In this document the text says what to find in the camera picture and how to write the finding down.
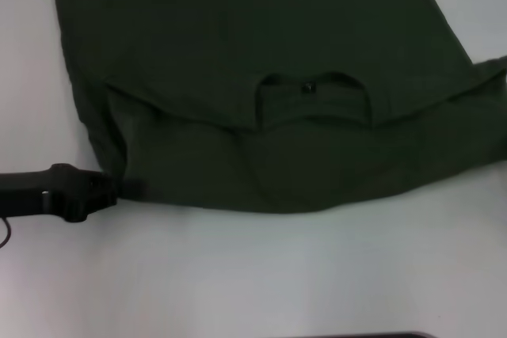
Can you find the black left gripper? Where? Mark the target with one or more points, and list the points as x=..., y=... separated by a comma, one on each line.
x=43, y=193

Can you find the dark green FREE! t-shirt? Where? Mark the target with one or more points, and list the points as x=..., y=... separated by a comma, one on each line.
x=257, y=57

